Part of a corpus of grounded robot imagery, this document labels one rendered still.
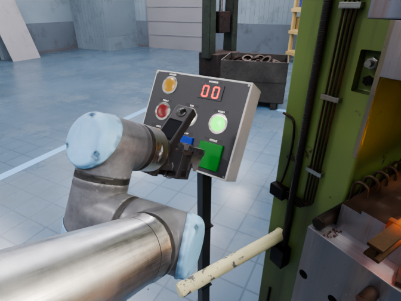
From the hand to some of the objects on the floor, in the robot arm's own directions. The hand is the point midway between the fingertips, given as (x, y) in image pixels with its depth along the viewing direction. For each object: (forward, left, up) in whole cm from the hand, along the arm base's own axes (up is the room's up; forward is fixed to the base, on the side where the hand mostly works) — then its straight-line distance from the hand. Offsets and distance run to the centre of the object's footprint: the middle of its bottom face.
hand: (200, 150), depth 75 cm
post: (+18, +8, -104) cm, 106 cm away
